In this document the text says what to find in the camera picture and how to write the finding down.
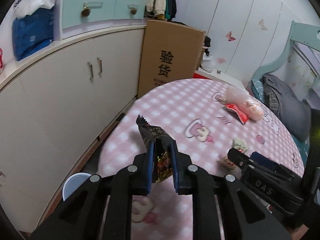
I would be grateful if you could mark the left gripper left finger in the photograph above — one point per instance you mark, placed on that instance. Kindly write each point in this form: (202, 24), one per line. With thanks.
(133, 180)

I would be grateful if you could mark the red snack wrapper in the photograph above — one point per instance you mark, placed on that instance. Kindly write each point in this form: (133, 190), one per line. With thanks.
(243, 117)

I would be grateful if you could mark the large cardboard box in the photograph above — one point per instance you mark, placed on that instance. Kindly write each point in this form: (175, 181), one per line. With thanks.
(170, 52)

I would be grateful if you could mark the mint drawer unit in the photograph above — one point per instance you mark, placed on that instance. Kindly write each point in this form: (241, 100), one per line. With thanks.
(75, 17)

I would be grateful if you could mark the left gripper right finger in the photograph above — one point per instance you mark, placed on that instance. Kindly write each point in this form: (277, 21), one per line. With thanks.
(190, 179)

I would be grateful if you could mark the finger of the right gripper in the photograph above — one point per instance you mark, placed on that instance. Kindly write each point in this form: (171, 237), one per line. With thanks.
(265, 161)
(239, 159)

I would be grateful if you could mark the black snack packet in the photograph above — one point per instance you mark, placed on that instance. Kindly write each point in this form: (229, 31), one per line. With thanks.
(162, 167)

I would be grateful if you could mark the pink checkered tablecloth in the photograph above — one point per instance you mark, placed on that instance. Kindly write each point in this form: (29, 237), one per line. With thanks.
(191, 113)

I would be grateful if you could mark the white red plastic bag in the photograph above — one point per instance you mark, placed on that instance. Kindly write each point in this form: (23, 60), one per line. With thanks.
(1, 61)

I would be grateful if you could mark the pink plastic bag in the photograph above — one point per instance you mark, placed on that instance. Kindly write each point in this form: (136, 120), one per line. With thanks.
(245, 102)

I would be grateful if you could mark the white wardrobe doors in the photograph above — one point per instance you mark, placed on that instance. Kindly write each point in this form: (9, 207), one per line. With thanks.
(245, 34)

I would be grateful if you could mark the blue shopping bag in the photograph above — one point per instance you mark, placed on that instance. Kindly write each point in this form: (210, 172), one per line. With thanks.
(32, 33)

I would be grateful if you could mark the trash bin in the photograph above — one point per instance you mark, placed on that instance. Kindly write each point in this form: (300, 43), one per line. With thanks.
(73, 183)

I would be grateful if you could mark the white low cabinet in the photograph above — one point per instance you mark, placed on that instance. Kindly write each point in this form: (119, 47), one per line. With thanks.
(55, 108)

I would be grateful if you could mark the hanging clothes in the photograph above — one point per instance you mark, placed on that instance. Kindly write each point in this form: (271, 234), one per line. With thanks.
(161, 9)

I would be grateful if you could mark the small crumpled wrapper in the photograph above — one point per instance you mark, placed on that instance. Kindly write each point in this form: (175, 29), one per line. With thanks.
(238, 147)

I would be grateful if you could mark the teal bed frame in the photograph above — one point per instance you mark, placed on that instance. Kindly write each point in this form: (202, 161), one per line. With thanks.
(303, 37)

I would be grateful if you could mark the grey folded blanket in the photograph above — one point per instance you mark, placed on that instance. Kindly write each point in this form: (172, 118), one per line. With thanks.
(295, 115)

